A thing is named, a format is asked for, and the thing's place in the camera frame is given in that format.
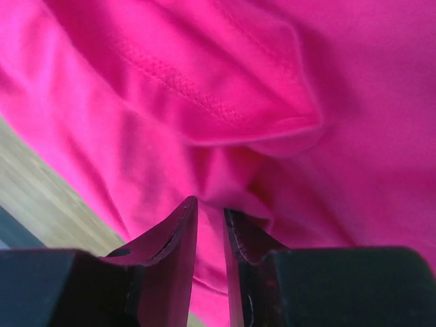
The pink t shirt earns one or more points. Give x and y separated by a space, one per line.
317 118

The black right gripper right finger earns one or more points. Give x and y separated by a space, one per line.
270 284

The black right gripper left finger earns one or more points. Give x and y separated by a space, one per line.
146 282

